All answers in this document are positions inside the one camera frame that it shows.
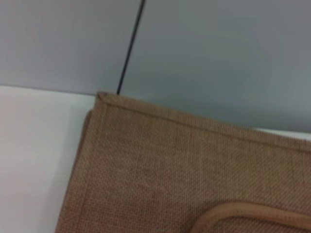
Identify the brown burlap tote bag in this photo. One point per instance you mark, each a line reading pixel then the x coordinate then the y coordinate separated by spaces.
pixel 175 174

